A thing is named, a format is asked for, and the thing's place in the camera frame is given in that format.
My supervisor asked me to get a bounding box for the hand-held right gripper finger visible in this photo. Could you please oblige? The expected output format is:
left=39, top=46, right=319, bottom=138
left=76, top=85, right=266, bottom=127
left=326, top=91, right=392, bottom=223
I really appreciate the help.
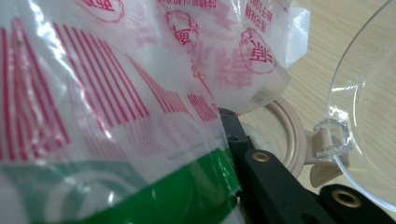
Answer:
left=218, top=106, right=339, bottom=224

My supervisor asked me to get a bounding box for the clear jar with beige rim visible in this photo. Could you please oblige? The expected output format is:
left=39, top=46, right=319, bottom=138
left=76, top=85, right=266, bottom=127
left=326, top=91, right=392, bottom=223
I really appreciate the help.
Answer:
left=237, top=0, right=396, bottom=214

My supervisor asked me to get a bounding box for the clear red-printed plastic bag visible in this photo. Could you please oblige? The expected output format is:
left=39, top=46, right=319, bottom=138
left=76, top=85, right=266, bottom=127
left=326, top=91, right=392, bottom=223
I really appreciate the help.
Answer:
left=0, top=0, right=312, bottom=224

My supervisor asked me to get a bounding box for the white powder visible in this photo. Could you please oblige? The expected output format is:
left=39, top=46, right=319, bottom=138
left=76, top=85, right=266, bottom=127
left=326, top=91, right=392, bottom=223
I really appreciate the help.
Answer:
left=241, top=121, right=274, bottom=154

